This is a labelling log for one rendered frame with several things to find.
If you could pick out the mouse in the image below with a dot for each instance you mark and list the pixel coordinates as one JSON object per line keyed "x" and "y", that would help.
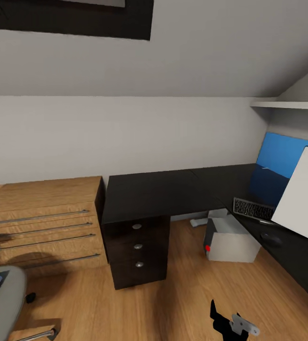
{"x": 273, "y": 239}

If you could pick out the monitor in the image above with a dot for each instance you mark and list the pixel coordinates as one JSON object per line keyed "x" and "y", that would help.
{"x": 292, "y": 209}

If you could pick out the swivel chair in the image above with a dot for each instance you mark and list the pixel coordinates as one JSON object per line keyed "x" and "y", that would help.
{"x": 12, "y": 295}

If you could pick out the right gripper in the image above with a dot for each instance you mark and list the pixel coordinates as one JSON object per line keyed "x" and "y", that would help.
{"x": 222, "y": 325}

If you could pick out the fixed window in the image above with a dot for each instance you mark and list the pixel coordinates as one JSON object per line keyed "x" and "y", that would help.
{"x": 124, "y": 19}

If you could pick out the keyboard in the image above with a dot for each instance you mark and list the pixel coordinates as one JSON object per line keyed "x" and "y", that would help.
{"x": 254, "y": 210}

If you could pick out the cabinet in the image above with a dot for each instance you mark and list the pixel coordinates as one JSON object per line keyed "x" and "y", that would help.
{"x": 52, "y": 227}
{"x": 137, "y": 251}

